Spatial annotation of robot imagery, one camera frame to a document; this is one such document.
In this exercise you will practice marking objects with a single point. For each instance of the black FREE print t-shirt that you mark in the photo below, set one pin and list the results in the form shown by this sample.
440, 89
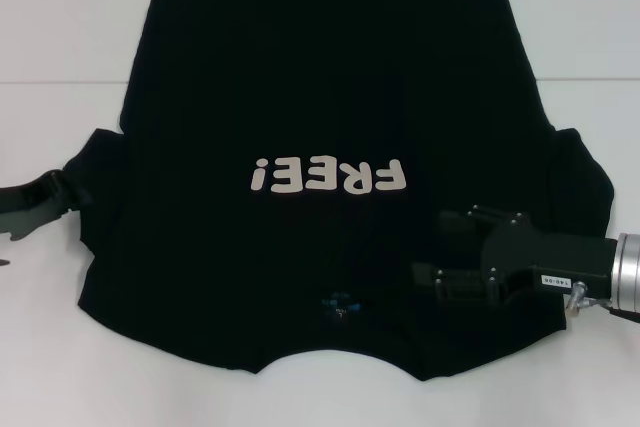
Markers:
320, 72

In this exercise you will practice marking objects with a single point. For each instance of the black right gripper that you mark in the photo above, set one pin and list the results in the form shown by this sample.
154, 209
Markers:
545, 262

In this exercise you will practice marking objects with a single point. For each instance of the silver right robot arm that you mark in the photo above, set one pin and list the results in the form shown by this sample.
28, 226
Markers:
629, 272

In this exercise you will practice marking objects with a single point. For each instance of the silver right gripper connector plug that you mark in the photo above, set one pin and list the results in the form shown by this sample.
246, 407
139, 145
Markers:
575, 299

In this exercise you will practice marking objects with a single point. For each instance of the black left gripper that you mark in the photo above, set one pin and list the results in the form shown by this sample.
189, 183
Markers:
22, 217

